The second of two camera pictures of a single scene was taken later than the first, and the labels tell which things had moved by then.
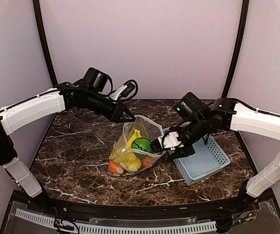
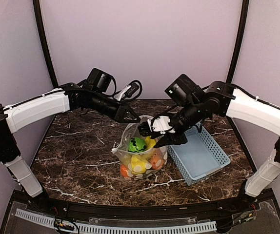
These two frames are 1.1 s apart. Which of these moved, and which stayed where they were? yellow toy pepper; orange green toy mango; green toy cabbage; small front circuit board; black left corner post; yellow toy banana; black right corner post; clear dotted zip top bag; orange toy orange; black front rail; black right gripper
Moved: clear dotted zip top bag; black right gripper; yellow toy banana; yellow toy pepper; orange green toy mango; orange toy orange; green toy cabbage
Stayed: small front circuit board; black left corner post; black front rail; black right corner post
